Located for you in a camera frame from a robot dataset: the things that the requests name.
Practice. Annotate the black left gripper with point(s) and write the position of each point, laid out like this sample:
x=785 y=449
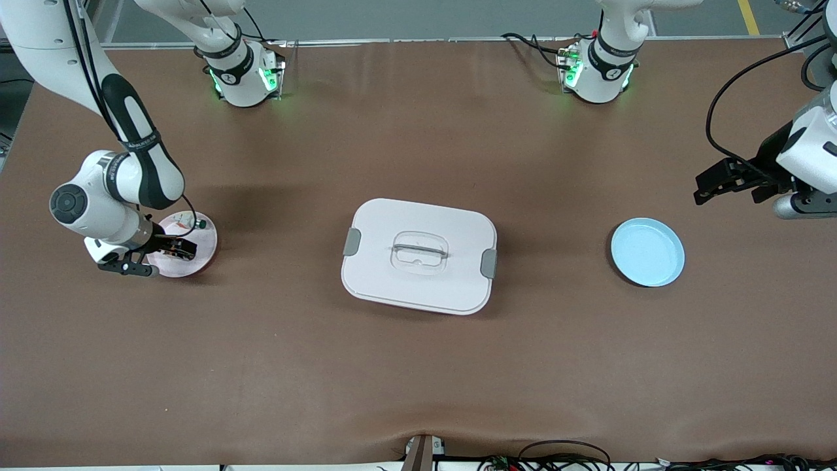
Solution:
x=769 y=159

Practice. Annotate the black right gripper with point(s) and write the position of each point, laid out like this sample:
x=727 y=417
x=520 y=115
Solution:
x=161 y=243

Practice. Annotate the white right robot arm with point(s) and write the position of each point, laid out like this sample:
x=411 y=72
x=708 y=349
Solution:
x=85 y=209

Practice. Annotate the grey box latch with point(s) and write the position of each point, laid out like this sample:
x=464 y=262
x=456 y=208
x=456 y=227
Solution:
x=488 y=263
x=352 y=242

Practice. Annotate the white lidded storage box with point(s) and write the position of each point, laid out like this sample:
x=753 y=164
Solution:
x=418 y=288

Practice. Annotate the pink round plate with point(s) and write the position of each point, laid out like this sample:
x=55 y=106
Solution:
x=189 y=268

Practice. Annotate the light blue round plate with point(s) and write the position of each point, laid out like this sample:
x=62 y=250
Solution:
x=647 y=252

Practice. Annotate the green and white switch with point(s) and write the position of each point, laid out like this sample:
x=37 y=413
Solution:
x=201 y=224

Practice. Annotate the aluminium frame post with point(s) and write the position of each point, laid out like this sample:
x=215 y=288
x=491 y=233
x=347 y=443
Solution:
x=794 y=40

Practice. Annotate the brown table edge post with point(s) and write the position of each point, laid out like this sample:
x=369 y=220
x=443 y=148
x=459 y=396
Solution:
x=418 y=454

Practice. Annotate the metal table edge rail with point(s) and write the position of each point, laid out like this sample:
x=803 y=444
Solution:
x=425 y=40

